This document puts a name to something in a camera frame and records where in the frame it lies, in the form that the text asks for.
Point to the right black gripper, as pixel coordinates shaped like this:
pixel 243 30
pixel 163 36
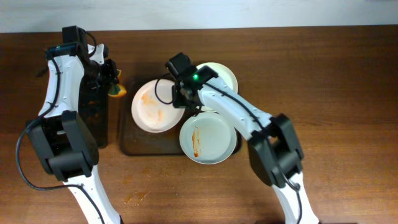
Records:
pixel 181 98

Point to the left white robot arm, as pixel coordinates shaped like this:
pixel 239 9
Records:
pixel 80 77

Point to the pinkish white plate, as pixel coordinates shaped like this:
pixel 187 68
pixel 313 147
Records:
pixel 150 114

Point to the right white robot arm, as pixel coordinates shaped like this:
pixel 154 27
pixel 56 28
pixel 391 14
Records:
pixel 275 153

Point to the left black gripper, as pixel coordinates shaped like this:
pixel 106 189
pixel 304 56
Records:
pixel 112 74

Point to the black rectangular tray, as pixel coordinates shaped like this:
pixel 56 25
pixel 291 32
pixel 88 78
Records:
pixel 93 109

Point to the pale green plate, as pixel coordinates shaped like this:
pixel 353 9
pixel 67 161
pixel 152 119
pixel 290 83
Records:
pixel 207 138

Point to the brown serving tray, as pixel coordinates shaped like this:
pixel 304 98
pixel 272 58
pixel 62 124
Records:
pixel 133 141

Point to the cream white plate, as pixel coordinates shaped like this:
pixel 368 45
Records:
pixel 223 72

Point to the orange green sponge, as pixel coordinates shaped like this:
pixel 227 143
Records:
pixel 116 90

